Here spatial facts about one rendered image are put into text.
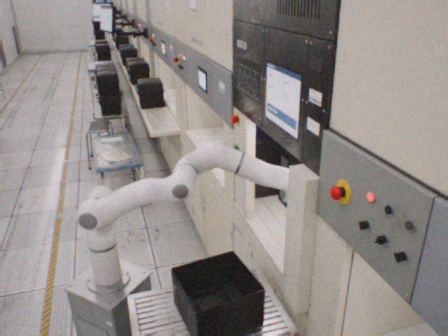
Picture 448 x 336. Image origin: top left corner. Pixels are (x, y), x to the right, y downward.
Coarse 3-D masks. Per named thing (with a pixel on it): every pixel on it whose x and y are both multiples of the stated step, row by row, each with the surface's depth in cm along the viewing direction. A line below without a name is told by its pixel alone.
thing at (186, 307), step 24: (192, 264) 166; (216, 264) 171; (240, 264) 167; (192, 288) 171; (216, 288) 172; (240, 288) 172; (264, 288) 151; (192, 312) 143; (216, 312) 143; (240, 312) 149
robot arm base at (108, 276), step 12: (108, 252) 171; (96, 264) 173; (108, 264) 173; (120, 264) 181; (96, 276) 176; (108, 276) 175; (120, 276) 181; (96, 288) 176; (108, 288) 175; (120, 288) 177
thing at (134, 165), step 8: (104, 136) 449; (112, 136) 451; (128, 136) 448; (96, 144) 428; (104, 144) 427; (128, 144) 426; (96, 152) 400; (128, 152) 405; (136, 152) 403; (96, 160) 388; (104, 160) 388; (128, 160) 387; (96, 168) 371; (104, 168) 371; (112, 168) 374; (120, 168) 376; (128, 168) 379; (136, 168) 432
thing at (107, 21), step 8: (104, 8) 435; (112, 8) 415; (104, 16) 438; (112, 16) 418; (104, 24) 440; (112, 24) 421; (112, 32) 423; (120, 32) 442; (128, 32) 442; (144, 32) 453
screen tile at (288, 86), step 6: (288, 84) 138; (282, 90) 144; (288, 90) 139; (294, 90) 134; (282, 96) 144; (294, 96) 135; (282, 102) 145; (288, 102) 140; (294, 102) 136; (282, 108) 146; (288, 108) 141; (294, 108) 136; (294, 114) 137
